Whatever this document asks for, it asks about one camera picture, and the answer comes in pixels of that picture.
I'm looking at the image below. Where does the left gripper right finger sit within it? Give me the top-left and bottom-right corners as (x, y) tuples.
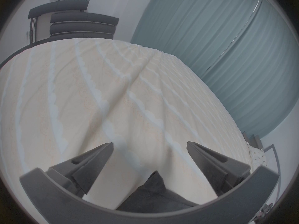
(186, 141), (250, 193)

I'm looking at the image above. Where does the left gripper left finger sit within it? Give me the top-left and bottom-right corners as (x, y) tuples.
(48, 142), (114, 194)

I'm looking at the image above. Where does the black T-shirt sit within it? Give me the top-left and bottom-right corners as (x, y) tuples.
(116, 170), (199, 213)

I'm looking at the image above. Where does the bed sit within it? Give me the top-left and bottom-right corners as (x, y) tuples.
(0, 37), (281, 213)

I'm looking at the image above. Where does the white printed pillow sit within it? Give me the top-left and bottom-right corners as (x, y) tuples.
(248, 145), (267, 172)

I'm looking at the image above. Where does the grey bedside table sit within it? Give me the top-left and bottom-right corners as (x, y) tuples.
(242, 132), (262, 149)

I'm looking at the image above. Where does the blue-green curtain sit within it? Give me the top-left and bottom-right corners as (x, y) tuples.
(130, 0), (295, 139)

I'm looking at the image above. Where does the black chest of drawers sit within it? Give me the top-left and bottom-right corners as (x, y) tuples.
(49, 12), (119, 41)

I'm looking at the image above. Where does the black dressing table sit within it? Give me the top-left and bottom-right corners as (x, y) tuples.
(28, 0), (90, 47)

